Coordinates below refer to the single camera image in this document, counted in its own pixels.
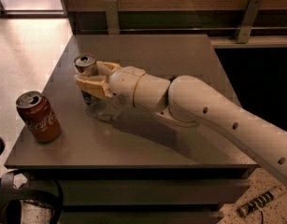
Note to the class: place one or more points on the silver blue redbull can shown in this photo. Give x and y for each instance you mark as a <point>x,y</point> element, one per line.
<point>86,65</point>

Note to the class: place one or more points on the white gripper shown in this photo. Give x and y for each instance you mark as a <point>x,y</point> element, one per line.
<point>122,83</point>

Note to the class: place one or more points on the black chair base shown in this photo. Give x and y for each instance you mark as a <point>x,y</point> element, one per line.
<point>24,200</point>

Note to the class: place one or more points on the right metal wall bracket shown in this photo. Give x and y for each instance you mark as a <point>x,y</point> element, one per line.
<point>243,31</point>

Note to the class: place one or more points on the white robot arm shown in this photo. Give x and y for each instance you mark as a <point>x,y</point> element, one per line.
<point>184,102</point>

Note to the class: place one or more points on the grey drawer cabinet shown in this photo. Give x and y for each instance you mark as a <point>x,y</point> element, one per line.
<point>145,195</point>

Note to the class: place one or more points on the white power strip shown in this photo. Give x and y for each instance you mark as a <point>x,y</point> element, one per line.
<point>261,201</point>

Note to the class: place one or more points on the red coke can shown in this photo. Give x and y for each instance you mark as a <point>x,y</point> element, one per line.
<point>35,110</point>

